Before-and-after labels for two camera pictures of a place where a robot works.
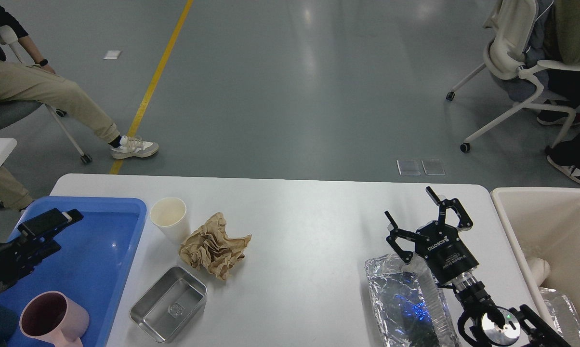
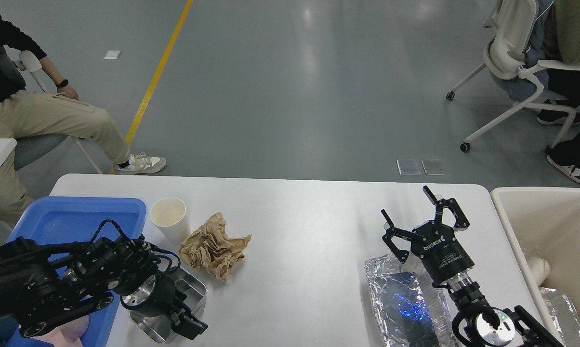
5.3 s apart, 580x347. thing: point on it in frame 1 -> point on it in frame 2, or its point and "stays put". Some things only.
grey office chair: (0, 113) -> (27, 150)
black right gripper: (445, 253) stays put
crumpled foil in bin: (563, 315) stays put
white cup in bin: (540, 269) stays put
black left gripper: (4, 263) -> (156, 296)
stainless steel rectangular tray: (166, 305) stays put
